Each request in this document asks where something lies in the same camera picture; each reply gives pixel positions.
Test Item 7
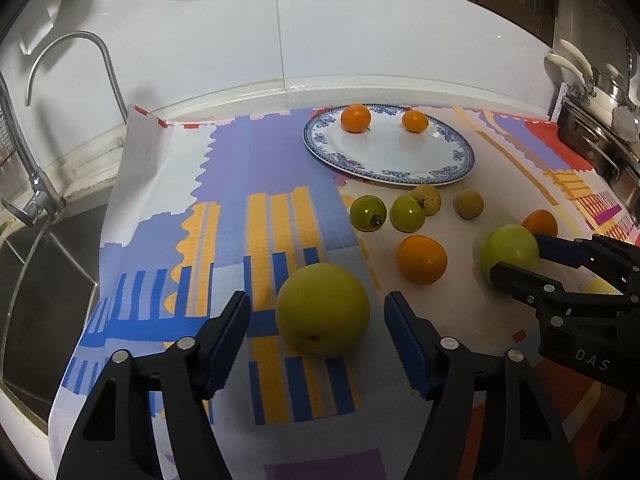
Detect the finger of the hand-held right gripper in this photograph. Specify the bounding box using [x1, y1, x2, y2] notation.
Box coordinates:
[489, 261, 640, 321]
[534, 232, 640, 301]

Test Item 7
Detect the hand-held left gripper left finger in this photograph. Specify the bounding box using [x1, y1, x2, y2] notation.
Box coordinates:
[56, 290, 252, 480]

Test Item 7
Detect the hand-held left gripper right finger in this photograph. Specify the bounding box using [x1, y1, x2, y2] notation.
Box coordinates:
[384, 291, 581, 480]

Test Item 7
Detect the green round fruit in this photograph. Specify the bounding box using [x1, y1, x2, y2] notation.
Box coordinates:
[480, 224, 541, 286]

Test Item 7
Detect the orange tangerine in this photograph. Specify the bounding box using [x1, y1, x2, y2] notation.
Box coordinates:
[401, 109, 430, 134]
[397, 235, 448, 286]
[521, 209, 559, 238]
[340, 103, 373, 134]

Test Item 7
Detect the yellow-green round fruit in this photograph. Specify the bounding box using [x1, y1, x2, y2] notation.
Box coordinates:
[275, 262, 372, 359]

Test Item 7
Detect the brown spotted fruit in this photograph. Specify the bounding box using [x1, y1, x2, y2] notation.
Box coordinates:
[411, 184, 443, 217]
[452, 188, 485, 221]

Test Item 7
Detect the small green fruit dark calyx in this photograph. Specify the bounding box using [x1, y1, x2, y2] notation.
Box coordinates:
[349, 194, 388, 233]

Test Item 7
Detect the blue patterned white plate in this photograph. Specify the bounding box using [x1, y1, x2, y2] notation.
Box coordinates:
[302, 104, 476, 187]

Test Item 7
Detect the stainless steel pot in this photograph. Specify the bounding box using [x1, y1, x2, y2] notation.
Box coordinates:
[556, 95, 640, 196]

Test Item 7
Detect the colourful patterned mat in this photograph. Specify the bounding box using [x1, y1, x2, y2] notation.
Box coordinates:
[47, 104, 640, 480]

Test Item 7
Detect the stainless steel sink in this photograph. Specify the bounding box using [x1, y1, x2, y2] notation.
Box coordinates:
[0, 200, 101, 411]

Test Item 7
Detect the chrome gooseneck faucet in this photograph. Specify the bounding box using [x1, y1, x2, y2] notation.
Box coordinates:
[26, 31, 129, 126]

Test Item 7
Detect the white plastic bag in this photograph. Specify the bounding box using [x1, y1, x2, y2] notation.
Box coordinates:
[19, 0, 68, 56]

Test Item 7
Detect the steel pot with white handles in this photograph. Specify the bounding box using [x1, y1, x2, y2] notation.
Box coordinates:
[545, 38, 640, 111]

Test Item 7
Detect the chrome tap with handle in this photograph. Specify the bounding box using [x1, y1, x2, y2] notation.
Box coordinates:
[0, 72, 67, 227]

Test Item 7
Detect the wire sink rack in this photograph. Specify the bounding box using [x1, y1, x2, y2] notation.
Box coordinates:
[0, 75, 23, 171]

